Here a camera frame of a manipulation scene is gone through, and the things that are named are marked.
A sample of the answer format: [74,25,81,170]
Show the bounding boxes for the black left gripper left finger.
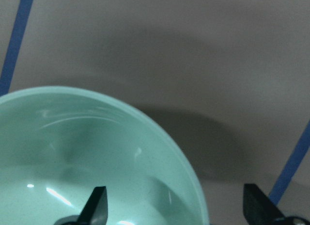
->
[54,186,108,225]

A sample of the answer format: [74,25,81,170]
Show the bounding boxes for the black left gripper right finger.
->
[243,183,310,225]

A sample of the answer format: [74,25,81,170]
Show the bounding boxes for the green ceramic bowl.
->
[0,87,210,225]

